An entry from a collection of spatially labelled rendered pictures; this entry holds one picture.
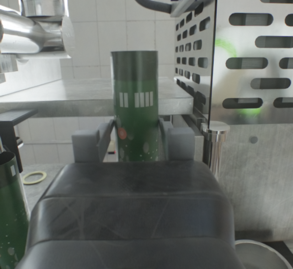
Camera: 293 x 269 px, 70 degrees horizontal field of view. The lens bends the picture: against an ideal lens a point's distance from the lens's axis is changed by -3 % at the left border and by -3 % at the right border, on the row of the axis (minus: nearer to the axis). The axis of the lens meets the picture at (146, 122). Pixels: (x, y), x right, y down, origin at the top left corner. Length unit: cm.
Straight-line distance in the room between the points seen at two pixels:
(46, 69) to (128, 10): 125
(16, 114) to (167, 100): 16
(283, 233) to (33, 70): 45
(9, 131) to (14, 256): 10
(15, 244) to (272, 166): 26
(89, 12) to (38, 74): 130
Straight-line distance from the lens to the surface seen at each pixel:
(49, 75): 47
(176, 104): 24
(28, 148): 201
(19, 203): 20
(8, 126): 23
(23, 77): 38
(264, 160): 26
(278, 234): 37
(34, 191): 48
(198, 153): 21
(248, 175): 26
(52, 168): 55
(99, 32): 166
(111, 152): 172
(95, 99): 25
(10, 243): 22
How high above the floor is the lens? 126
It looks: 17 degrees down
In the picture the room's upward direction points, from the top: 1 degrees counter-clockwise
